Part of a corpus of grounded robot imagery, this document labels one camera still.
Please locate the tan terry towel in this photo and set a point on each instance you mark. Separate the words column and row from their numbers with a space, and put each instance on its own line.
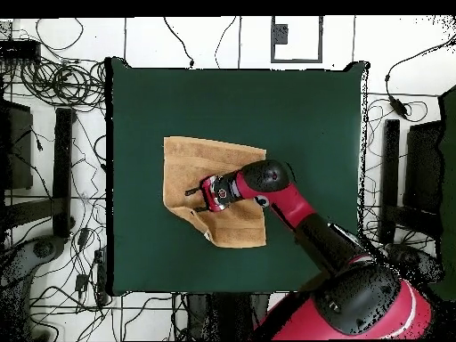
column 192, row 160

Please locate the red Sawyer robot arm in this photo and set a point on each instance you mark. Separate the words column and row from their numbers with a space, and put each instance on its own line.
column 356, row 310

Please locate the black flat panel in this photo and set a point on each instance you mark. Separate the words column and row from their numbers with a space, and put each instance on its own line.
column 16, row 149
column 424, row 167

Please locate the dark green table cloth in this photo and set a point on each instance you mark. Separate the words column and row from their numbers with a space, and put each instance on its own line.
column 142, row 267

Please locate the black stand behind table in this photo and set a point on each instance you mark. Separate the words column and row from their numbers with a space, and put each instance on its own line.
column 228, row 317

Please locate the black power adapter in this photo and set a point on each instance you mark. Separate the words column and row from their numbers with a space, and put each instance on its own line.
column 81, row 281
column 82, row 237

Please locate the black T-shaped stand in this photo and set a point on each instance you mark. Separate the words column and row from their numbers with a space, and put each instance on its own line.
column 63, row 171
column 391, row 171

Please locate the dark tripod base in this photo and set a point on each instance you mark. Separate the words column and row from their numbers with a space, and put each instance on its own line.
column 42, row 249
column 416, row 260

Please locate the small grey box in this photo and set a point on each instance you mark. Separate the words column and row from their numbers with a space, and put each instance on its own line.
column 280, row 34

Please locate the black electronics box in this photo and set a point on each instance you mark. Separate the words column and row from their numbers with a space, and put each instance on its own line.
column 19, row 50

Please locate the dark green fabric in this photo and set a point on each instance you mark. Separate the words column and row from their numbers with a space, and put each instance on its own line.
column 449, row 160

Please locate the grey rectangular frame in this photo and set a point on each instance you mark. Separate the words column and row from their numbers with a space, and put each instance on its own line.
column 273, row 50

